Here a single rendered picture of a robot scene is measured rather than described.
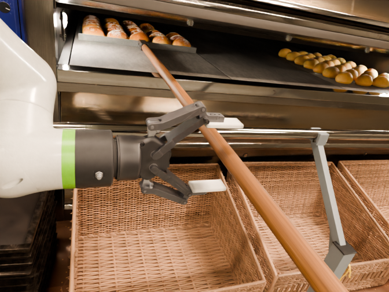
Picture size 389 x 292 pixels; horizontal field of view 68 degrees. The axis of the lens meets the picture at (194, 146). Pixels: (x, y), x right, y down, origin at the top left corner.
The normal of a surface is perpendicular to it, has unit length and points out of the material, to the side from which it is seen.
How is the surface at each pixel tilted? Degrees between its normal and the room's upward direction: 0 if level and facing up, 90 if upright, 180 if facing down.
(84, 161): 64
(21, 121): 38
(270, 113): 70
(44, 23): 90
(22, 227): 0
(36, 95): 54
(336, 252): 90
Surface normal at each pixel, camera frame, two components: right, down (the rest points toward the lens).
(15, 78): 0.78, 0.54
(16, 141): 0.51, -0.47
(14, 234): 0.17, -0.87
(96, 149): 0.33, -0.33
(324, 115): 0.34, 0.17
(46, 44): 0.30, 0.49
